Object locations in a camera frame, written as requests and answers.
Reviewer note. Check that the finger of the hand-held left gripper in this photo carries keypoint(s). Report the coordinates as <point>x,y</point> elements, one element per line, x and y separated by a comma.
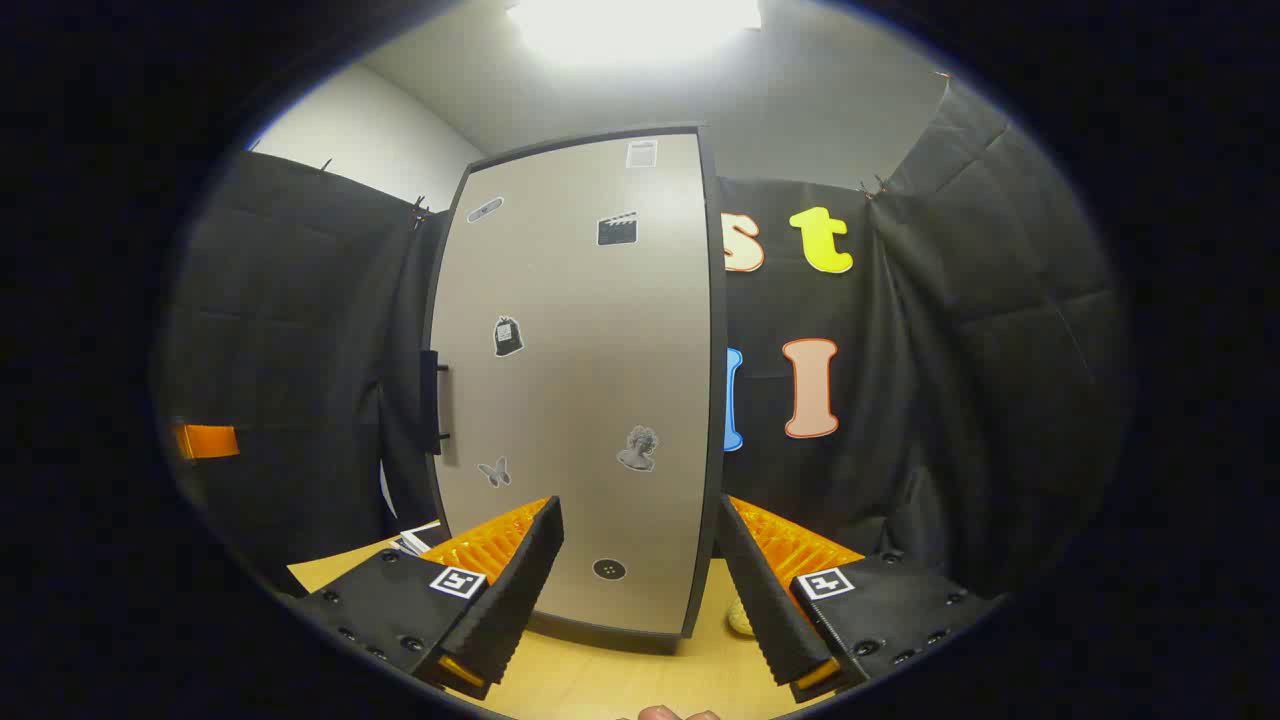
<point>208,441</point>

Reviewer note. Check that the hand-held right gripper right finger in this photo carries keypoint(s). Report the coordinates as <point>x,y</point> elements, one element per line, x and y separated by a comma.
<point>765,600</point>

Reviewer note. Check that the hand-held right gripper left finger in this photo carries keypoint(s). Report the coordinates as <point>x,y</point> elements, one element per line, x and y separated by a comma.
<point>515,600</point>

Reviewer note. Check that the beige cabinet door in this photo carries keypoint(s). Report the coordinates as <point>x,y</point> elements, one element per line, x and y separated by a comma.
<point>570,350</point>

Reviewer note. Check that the dark grey cabinet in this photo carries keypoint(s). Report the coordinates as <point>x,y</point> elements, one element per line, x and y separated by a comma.
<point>715,400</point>

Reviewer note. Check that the yellow plush toy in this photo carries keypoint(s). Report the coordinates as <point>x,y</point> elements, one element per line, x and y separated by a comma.
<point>740,618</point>

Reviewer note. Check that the black backdrop cloth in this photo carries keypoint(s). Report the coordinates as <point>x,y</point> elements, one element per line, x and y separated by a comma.
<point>950,400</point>

